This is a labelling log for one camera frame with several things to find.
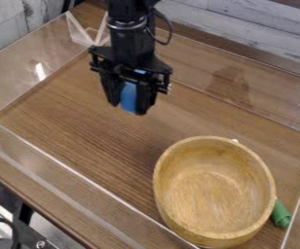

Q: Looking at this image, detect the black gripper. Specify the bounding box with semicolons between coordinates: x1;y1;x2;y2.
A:
89;46;173;116

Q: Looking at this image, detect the blue rectangular block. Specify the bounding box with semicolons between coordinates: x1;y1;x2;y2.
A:
121;81;141;115

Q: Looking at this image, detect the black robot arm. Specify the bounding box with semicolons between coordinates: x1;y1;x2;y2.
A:
89;0;173;116

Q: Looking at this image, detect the brown wooden bowl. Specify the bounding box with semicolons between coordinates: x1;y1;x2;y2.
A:
153;136;276;249

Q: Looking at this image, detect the small green object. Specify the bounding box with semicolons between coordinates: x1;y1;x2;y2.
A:
272;199;292;228

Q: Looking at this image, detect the clear acrylic corner bracket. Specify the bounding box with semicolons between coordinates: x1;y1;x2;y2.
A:
66;12;112;48

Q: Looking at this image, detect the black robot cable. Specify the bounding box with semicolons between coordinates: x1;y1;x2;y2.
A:
146;7;176;47

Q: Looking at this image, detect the black cable under table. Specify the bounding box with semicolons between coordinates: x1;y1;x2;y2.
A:
0;217;22;249

